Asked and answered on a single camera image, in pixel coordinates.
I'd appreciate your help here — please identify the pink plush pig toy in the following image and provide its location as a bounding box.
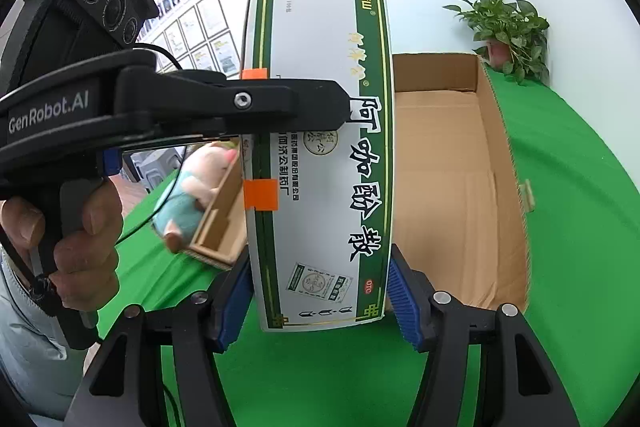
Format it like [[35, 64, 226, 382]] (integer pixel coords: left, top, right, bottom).
[[152, 142, 240, 254]]

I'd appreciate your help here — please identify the black cable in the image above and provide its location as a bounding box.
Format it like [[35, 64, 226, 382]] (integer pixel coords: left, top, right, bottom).
[[134, 43, 184, 72]]

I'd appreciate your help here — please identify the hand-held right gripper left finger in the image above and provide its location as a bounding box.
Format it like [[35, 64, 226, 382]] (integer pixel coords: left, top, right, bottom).
[[62, 247, 254, 427]]

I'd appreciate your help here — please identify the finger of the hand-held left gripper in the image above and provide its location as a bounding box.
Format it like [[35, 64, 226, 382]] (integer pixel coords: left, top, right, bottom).
[[122, 131, 242, 154], [114, 67, 354, 144]]

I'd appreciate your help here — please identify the person's left hand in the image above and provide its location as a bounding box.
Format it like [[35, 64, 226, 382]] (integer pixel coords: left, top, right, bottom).
[[0, 181, 126, 312]]

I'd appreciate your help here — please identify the person's left forearm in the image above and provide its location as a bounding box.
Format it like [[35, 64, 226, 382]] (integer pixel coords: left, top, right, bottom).
[[0, 252, 103, 420]]

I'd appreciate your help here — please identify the wall of framed certificates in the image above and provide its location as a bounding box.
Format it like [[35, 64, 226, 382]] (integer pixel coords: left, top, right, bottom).
[[145, 0, 242, 76]]

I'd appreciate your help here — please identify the white green medicine box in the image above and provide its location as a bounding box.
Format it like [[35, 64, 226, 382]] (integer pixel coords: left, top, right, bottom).
[[241, 0, 397, 334]]

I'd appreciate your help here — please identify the green tablecloth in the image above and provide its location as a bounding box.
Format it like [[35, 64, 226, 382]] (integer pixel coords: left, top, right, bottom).
[[95, 67, 640, 427]]

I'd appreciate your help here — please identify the green potted plant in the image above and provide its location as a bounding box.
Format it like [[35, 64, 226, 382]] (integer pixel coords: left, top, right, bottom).
[[442, 0, 551, 86]]

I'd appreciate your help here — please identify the large cardboard box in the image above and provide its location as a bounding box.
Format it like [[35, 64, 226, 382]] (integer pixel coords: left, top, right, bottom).
[[392, 52, 537, 314]]

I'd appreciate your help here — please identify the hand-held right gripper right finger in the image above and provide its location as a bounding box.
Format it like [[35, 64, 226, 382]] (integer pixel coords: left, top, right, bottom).
[[389, 244, 581, 427]]

